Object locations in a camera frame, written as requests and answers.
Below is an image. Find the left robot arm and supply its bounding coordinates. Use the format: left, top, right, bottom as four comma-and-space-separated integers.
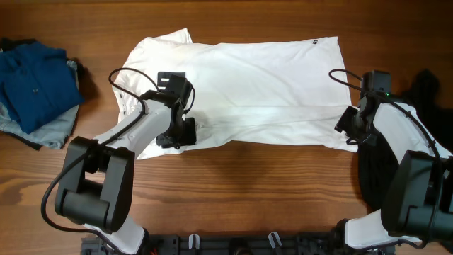
48, 89, 196, 254

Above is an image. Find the blue button shirt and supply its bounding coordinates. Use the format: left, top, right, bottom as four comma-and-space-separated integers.
1, 42, 84, 134

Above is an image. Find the black garment right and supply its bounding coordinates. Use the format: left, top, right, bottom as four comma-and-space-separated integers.
358, 69, 452, 212

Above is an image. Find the white printed t-shirt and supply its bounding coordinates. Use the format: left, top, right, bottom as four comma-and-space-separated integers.
113, 29, 357, 152

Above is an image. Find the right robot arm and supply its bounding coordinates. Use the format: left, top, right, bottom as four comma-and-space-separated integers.
335, 97, 452, 251

